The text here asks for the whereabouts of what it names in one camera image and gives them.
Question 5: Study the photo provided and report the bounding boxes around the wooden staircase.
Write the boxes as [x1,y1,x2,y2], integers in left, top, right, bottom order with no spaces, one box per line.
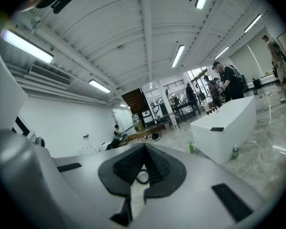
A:
[121,87,148,115]

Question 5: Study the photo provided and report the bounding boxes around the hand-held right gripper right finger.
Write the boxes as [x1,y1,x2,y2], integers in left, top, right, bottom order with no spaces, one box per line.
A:
[133,143,265,229]

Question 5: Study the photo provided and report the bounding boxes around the white bathtub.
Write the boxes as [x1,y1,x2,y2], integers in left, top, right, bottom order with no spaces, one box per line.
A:
[190,95,257,165]

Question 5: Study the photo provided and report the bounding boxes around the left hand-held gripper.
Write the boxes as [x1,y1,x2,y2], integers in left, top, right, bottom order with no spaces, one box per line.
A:
[0,45,73,229]

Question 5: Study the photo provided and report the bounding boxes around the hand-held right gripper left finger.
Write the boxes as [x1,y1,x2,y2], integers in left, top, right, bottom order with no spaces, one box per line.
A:
[52,143,146,229]

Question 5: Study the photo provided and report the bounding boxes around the black table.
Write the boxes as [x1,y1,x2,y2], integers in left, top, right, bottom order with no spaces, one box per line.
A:
[174,101,201,123]

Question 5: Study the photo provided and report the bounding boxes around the ceiling air conditioner unit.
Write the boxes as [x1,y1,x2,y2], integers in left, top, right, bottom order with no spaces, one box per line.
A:
[28,63,73,88]

